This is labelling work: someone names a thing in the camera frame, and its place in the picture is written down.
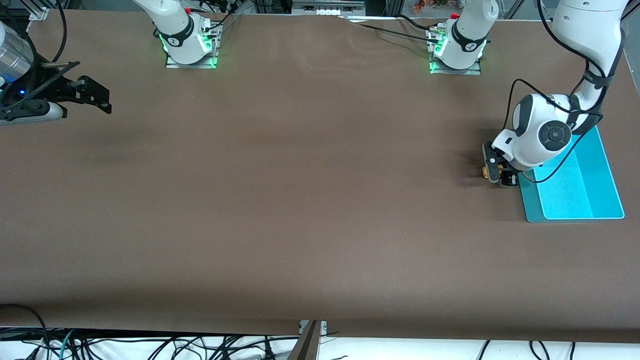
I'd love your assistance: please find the cyan plastic bin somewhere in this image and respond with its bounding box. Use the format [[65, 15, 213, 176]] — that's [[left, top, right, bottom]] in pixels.
[[517, 125, 626, 224]]

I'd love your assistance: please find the grey electronics box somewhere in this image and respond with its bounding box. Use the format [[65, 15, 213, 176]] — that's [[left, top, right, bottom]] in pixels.
[[291, 0, 367, 16]]

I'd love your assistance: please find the aluminium frame profile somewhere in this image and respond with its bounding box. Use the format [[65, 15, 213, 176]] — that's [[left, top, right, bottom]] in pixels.
[[27, 0, 52, 22]]

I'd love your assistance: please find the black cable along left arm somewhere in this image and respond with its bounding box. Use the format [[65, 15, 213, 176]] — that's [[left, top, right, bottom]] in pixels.
[[504, 0, 627, 185]]

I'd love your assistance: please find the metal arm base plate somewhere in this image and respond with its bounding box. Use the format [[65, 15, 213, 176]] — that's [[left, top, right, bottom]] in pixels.
[[428, 29, 483, 76], [164, 22, 221, 70]]

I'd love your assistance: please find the black cable across table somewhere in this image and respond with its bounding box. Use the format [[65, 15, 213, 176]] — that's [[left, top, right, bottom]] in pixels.
[[340, 15, 443, 43]]

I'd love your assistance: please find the black looped floor cable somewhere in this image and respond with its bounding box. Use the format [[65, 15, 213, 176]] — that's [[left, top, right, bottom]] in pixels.
[[0, 303, 52, 360]]

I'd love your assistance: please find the silver table edge bracket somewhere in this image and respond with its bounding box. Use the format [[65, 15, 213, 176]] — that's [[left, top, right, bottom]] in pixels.
[[298, 319, 329, 335]]

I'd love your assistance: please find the teal floor cable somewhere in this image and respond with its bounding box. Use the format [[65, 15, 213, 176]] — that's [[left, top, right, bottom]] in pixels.
[[57, 329, 77, 360]]

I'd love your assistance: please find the grey metal post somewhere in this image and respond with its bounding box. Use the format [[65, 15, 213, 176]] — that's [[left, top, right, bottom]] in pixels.
[[286, 320, 323, 360]]

